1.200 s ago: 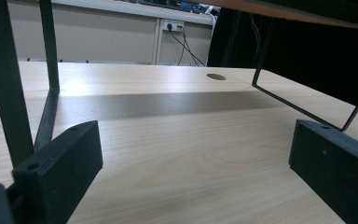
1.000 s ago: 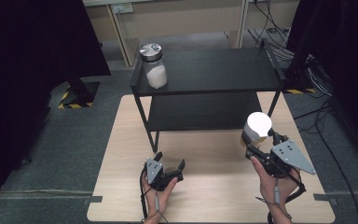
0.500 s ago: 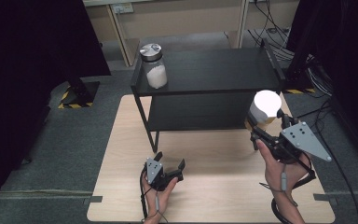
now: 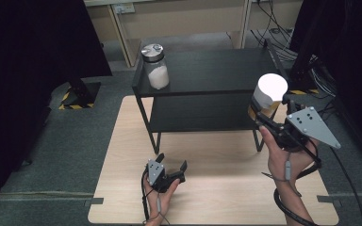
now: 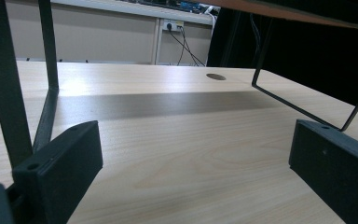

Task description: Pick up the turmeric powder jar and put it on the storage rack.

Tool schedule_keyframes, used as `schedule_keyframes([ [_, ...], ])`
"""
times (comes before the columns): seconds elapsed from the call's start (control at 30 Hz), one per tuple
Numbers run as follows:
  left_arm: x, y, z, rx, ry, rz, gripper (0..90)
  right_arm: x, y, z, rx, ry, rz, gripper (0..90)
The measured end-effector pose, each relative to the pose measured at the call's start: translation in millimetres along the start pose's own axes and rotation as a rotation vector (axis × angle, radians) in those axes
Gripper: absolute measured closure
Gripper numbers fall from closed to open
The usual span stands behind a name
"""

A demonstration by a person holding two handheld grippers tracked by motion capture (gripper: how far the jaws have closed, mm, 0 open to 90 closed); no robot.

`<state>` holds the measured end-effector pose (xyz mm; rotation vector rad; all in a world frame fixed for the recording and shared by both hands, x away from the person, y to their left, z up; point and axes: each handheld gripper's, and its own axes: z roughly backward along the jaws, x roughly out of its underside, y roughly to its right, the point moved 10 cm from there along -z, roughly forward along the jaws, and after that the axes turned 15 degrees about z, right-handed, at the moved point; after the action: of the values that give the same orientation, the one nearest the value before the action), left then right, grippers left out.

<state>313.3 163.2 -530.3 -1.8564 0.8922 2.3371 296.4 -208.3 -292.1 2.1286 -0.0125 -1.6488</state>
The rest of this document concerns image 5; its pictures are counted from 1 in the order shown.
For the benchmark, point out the white wall power outlet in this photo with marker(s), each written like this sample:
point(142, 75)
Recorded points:
point(173, 25)

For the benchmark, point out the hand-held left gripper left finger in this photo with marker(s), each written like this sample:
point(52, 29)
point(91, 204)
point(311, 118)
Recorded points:
point(59, 168)

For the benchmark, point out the black two-tier shelf rack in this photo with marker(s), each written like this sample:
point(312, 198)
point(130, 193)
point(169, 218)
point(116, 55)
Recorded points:
point(0, 77)

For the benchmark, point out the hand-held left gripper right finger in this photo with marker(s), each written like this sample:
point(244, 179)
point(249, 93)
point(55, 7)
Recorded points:
point(338, 168)

